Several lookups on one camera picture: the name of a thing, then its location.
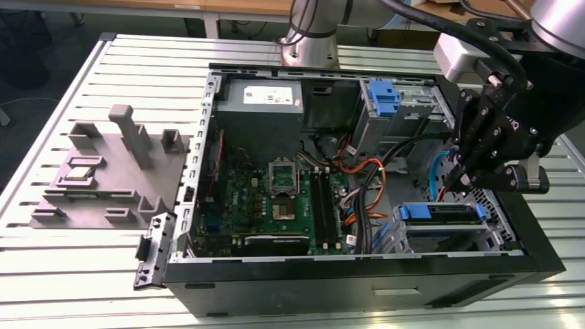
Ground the green RAM stick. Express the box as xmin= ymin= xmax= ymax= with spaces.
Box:
xmin=62 ymin=191 xmax=113 ymax=200

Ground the green motherboard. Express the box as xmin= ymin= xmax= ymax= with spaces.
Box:
xmin=190 ymin=147 xmax=362 ymax=258

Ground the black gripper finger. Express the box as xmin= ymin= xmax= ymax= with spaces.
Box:
xmin=447 ymin=89 xmax=485 ymax=188
xmin=451 ymin=102 xmax=507 ymax=191

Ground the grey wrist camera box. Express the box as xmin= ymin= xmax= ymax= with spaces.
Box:
xmin=431 ymin=32 xmax=493 ymax=85

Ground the black graphics card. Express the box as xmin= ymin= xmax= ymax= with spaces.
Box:
xmin=229 ymin=234 xmax=313 ymax=258

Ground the thin red wire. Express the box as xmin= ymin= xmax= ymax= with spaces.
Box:
xmin=194 ymin=130 xmax=225 ymax=208

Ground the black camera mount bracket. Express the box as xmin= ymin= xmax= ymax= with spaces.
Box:
xmin=463 ymin=16 xmax=549 ymax=56

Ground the black office chair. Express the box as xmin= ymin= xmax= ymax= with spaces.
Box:
xmin=0 ymin=8 xmax=52 ymax=92

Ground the metal socket cover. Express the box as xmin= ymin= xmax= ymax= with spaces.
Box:
xmin=268 ymin=158 xmax=302 ymax=200

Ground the grey power supply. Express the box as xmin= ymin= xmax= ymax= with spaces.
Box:
xmin=213 ymin=78 xmax=306 ymax=169

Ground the yellow black wire bundle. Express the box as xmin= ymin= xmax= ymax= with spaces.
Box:
xmin=296 ymin=147 xmax=342 ymax=169

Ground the black cable bundle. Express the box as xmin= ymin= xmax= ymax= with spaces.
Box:
xmin=353 ymin=132 xmax=453 ymax=256

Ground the black RAM slot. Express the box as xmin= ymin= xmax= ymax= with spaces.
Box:
xmin=310 ymin=167 xmax=325 ymax=249
xmin=321 ymin=167 xmax=337 ymax=249
xmin=314 ymin=167 xmax=330 ymax=249

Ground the black corrugated hose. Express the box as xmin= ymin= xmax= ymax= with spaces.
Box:
xmin=390 ymin=0 xmax=534 ymax=92

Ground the grey metal disk bay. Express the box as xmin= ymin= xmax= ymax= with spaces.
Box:
xmin=372 ymin=201 xmax=509 ymax=256

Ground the silver CPU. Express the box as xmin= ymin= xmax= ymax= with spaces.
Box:
xmin=65 ymin=167 xmax=97 ymax=182

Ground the pale wire bundle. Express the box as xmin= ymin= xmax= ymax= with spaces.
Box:
xmin=338 ymin=187 xmax=381 ymax=210

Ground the blue wire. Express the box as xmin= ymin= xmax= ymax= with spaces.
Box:
xmin=429 ymin=147 xmax=458 ymax=203

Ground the blue drive latch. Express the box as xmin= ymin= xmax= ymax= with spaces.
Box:
xmin=368 ymin=79 xmax=399 ymax=118

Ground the grey parts rack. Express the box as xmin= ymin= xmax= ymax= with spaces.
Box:
xmin=28 ymin=104 xmax=193 ymax=231

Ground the grey metal drive cage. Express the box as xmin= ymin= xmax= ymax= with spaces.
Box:
xmin=350 ymin=78 xmax=458 ymax=162

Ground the wooden desk white frame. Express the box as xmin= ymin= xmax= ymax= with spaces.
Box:
xmin=217 ymin=0 xmax=531 ymax=53
xmin=38 ymin=0 xmax=220 ymax=39

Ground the CPU socket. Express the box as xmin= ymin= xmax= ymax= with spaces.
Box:
xmin=272 ymin=201 xmax=306 ymax=223

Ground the orange red wire bundle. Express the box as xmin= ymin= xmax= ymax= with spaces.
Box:
xmin=336 ymin=133 xmax=390 ymax=228

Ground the hard disk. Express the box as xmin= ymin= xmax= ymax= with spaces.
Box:
xmin=372 ymin=202 xmax=489 ymax=256

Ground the black PC case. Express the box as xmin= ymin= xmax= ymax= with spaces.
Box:
xmin=161 ymin=62 xmax=567 ymax=318

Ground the grey hinged case bracket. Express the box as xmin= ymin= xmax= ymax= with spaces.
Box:
xmin=132 ymin=211 xmax=178 ymax=292

